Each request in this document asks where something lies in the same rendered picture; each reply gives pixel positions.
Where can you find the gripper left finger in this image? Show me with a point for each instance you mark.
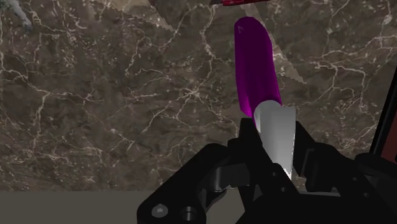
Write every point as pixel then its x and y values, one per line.
pixel 198 167

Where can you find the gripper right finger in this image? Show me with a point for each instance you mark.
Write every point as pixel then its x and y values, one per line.
pixel 335 167

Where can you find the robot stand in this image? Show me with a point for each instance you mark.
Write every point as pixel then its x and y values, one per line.
pixel 238 2

